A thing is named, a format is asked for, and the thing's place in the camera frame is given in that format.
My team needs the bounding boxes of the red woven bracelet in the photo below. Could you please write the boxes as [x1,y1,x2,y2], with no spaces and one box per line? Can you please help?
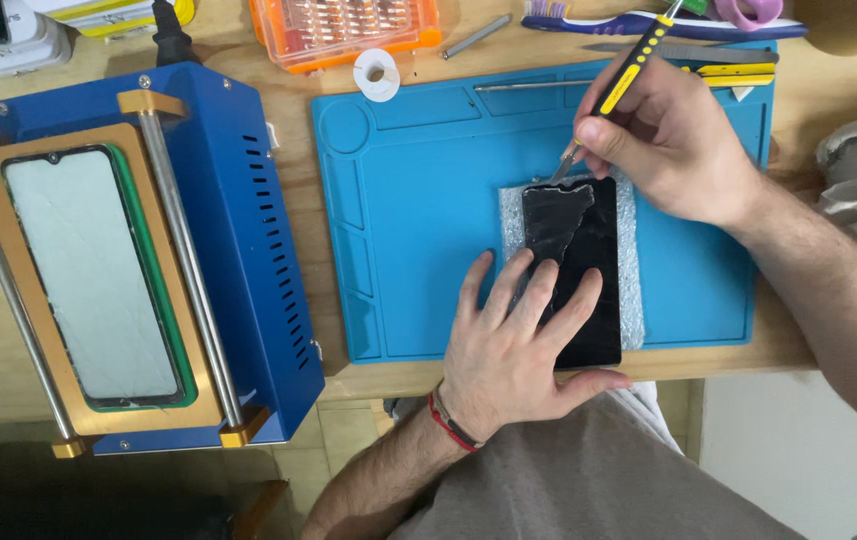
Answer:
[428,382,487,454]

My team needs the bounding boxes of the grey metal rod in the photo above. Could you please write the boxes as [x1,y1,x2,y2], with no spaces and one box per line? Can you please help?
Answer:
[441,13,513,61]

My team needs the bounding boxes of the bubble wrap sheet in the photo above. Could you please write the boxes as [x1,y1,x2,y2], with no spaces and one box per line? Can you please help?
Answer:
[498,169,646,352]

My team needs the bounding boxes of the blue purple toothbrush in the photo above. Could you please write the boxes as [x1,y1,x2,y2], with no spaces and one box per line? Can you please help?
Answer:
[521,0,810,42]

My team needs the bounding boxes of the yellow black handled scalpel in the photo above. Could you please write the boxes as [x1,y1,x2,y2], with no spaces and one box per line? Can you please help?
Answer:
[550,0,687,183]

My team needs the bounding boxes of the thin metal spudger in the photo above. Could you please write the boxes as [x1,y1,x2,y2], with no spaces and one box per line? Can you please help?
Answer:
[472,79,596,93]

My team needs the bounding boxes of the person's right hand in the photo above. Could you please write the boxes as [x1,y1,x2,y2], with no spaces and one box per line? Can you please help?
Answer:
[569,54,767,230]

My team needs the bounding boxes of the yellow black tweezers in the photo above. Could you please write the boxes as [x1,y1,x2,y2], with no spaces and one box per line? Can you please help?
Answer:
[679,62,777,89]

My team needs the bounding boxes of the grey metal tweezers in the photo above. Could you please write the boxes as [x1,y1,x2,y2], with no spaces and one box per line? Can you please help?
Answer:
[580,42,781,66]

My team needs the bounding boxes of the person's grey shorts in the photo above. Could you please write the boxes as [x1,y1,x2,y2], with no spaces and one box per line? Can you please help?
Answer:
[383,380,812,540]

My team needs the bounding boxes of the purple scissors handle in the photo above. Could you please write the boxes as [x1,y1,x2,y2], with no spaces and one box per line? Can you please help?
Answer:
[712,0,784,33]

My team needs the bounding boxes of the black phone screen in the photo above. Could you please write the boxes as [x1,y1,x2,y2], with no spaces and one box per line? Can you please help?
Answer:
[521,175,623,371]

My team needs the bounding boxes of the blue screen separator machine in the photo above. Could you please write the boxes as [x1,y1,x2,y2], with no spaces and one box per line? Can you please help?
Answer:
[0,61,327,460]

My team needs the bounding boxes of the blue silicone work mat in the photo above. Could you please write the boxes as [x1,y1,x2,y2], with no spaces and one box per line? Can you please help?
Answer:
[311,40,778,366]

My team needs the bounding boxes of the orange screwdriver bit case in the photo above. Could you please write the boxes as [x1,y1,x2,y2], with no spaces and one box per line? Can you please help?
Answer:
[249,0,444,75]

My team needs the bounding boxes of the yellow white box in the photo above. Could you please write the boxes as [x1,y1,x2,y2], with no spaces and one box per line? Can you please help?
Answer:
[23,0,196,39]

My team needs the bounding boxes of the person's left hand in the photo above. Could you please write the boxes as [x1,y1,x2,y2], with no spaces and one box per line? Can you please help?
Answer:
[437,248,633,444]

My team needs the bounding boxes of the cracked phone glass panel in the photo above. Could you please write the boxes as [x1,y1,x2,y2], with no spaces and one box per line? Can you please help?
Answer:
[0,144,199,412]

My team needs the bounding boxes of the white solder wick spool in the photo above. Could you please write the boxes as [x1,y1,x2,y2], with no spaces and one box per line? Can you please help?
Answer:
[352,48,402,104]

